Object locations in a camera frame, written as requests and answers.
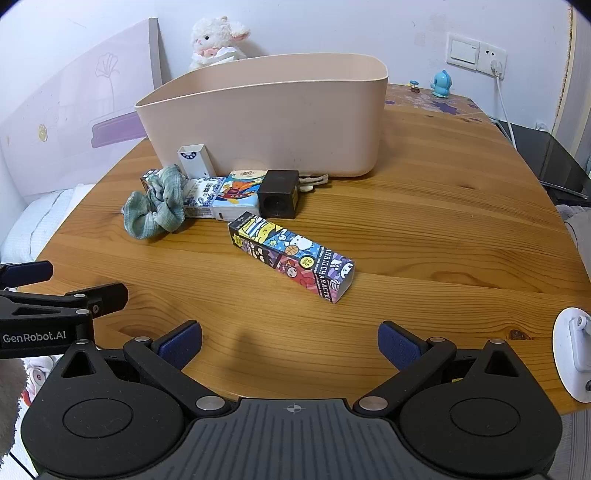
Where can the white lamb plush toy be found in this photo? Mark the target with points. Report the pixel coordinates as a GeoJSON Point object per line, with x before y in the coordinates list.
{"type": "Point", "coordinates": [213, 37]}

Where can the colourful cartoon print box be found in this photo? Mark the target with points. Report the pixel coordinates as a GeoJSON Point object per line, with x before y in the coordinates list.
{"type": "Point", "coordinates": [288, 254]}

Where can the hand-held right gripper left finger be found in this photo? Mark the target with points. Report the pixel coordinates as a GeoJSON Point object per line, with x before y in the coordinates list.
{"type": "Point", "coordinates": [181, 345]}

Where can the purple floral table mat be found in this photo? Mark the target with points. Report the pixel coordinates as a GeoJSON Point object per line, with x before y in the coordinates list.
{"type": "Point", "coordinates": [443, 108]}

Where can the red and white toy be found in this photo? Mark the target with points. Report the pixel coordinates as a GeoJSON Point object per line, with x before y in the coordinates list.
{"type": "Point", "coordinates": [38, 376]}

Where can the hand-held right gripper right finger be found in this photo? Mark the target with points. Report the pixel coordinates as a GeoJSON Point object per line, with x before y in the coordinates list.
{"type": "Point", "coordinates": [396, 344]}

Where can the black cube box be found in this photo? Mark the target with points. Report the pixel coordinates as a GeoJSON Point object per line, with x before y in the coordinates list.
{"type": "Point", "coordinates": [278, 196]}

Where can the pink bed headboard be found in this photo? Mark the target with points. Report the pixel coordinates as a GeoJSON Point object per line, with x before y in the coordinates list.
{"type": "Point", "coordinates": [69, 97]}

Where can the blue and white packet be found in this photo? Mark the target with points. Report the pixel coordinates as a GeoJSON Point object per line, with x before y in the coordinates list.
{"type": "Point", "coordinates": [201, 197]}

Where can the white round mount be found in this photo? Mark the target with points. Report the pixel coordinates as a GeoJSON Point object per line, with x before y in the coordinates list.
{"type": "Point", "coordinates": [572, 355]}

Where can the pink plastic storage bin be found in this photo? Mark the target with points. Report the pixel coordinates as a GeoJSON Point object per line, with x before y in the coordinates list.
{"type": "Point", "coordinates": [277, 124]}

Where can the small white box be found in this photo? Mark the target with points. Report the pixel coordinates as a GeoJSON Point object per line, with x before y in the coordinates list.
{"type": "Point", "coordinates": [194, 161]}

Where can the white wall switch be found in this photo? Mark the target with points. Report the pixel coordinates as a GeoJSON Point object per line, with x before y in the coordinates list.
{"type": "Point", "coordinates": [461, 50]}

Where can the blue figurine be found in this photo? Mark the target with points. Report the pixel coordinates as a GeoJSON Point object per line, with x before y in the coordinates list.
{"type": "Point", "coordinates": [441, 84]}

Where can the small mushroom figurine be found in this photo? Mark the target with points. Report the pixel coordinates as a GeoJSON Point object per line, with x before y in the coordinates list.
{"type": "Point", "coordinates": [414, 86]}

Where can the grey cloth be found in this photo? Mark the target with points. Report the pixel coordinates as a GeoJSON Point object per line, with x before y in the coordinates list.
{"type": "Point", "coordinates": [577, 226]}

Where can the green checked scrunchie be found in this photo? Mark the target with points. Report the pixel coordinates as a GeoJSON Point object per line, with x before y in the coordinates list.
{"type": "Point", "coordinates": [157, 208]}

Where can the white wall socket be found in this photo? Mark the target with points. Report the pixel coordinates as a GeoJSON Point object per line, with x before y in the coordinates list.
{"type": "Point", "coordinates": [493, 53]}

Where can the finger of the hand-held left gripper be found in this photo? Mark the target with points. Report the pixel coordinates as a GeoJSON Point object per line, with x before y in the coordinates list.
{"type": "Point", "coordinates": [108, 296]}
{"type": "Point", "coordinates": [27, 272]}

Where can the black side table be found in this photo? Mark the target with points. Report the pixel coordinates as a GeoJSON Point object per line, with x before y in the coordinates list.
{"type": "Point", "coordinates": [545, 157]}

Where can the white bedding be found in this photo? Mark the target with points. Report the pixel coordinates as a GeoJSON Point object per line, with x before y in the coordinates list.
{"type": "Point", "coordinates": [37, 218]}

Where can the colourful tissue pack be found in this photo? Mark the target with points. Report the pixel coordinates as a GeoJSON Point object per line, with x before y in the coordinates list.
{"type": "Point", "coordinates": [238, 193]}

